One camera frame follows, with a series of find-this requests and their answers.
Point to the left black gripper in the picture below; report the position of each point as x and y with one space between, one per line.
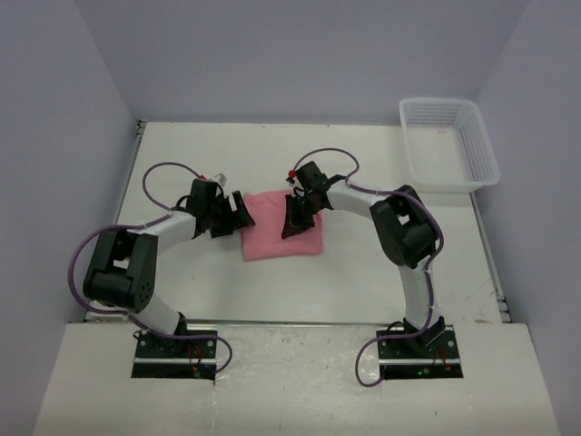
234 220

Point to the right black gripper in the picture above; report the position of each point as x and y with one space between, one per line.
294 222

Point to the pink t shirt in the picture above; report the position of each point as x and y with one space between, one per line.
264 240

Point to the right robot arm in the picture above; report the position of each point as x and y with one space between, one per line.
408 234

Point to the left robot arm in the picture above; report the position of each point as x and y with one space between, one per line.
122 271

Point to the white plastic basket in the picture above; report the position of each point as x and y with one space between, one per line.
447 146

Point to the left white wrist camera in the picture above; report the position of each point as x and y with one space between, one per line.
220 178

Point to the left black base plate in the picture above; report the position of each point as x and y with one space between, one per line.
159 358

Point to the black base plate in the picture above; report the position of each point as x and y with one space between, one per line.
440 359
159 358

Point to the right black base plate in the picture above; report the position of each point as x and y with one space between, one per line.
440 359

